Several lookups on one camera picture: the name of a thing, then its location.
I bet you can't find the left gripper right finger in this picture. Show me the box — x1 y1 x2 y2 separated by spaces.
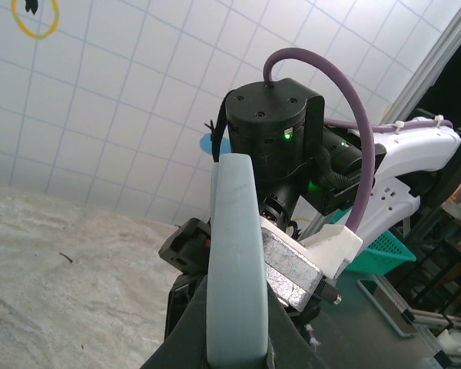
267 294 324 369

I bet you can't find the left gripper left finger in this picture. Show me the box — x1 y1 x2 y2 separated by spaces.
140 276 209 369

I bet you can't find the grey metal sheet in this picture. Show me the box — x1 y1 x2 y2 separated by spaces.
310 274 446 369

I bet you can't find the teal plastic basket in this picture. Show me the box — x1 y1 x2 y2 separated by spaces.
343 229 416 276

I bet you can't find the black braided cable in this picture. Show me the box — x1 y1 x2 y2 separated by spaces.
313 145 357 190

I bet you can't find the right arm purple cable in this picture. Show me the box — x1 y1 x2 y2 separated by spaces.
263 47 455 234

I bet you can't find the aluminium frame post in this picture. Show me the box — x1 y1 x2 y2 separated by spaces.
383 0 461 128

